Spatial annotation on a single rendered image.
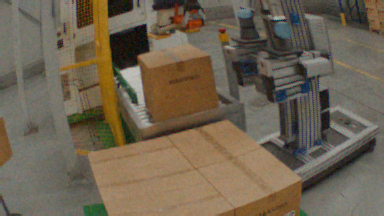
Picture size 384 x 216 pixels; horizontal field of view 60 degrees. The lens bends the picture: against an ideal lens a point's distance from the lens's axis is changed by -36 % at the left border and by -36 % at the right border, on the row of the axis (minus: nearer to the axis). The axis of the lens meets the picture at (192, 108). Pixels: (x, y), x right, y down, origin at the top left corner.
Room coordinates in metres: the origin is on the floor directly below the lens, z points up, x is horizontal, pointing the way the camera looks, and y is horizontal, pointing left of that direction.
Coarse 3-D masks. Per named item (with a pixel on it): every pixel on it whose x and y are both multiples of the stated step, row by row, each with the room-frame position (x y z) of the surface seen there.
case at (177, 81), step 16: (176, 48) 3.62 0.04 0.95; (192, 48) 3.50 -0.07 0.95; (144, 64) 3.32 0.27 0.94; (160, 64) 3.14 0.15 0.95; (176, 64) 3.12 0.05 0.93; (192, 64) 3.14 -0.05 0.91; (208, 64) 3.16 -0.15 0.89; (144, 80) 3.45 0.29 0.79; (160, 80) 3.10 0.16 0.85; (176, 80) 3.12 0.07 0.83; (192, 80) 3.14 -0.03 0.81; (208, 80) 3.16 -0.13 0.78; (144, 96) 3.58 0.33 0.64; (160, 96) 3.09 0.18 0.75; (176, 96) 3.11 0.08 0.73; (192, 96) 3.13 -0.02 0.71; (208, 96) 3.15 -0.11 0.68; (160, 112) 3.09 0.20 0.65; (176, 112) 3.11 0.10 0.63; (192, 112) 3.13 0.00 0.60
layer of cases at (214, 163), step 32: (224, 128) 2.90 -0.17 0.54; (96, 160) 2.65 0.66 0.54; (128, 160) 2.61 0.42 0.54; (160, 160) 2.56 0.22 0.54; (192, 160) 2.50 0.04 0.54; (224, 160) 2.42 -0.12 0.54; (256, 160) 2.31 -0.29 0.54; (128, 192) 2.14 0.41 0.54; (160, 192) 2.12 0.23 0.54; (192, 192) 2.07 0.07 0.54; (224, 192) 2.01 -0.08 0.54; (256, 192) 1.91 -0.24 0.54; (288, 192) 1.87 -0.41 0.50
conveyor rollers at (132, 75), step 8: (128, 72) 5.00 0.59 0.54; (136, 72) 4.91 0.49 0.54; (128, 80) 4.63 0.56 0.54; (136, 80) 4.54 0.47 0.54; (120, 88) 4.35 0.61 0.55; (136, 88) 4.25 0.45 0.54; (128, 96) 4.01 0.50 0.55; (136, 104) 3.74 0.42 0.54; (144, 104) 3.70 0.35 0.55; (224, 104) 3.35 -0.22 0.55; (136, 112) 3.55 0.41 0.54; (144, 112) 3.48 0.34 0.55; (144, 120) 3.30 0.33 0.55; (152, 120) 3.30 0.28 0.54
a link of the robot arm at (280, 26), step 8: (272, 0) 2.54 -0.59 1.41; (272, 8) 2.55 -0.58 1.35; (280, 8) 2.56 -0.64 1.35; (272, 16) 2.57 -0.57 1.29; (280, 16) 2.54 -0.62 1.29; (272, 24) 2.58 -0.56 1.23; (280, 24) 2.51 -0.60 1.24; (288, 24) 2.53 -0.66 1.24; (280, 32) 2.52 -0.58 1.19; (288, 32) 2.52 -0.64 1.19
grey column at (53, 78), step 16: (48, 0) 3.49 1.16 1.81; (48, 16) 3.49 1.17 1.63; (48, 32) 3.49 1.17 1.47; (48, 48) 3.48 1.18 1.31; (48, 64) 3.48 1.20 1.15; (48, 80) 3.47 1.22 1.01; (64, 112) 3.51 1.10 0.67; (64, 128) 3.50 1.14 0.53; (64, 144) 3.48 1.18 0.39; (64, 160) 3.47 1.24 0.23; (80, 176) 3.50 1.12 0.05
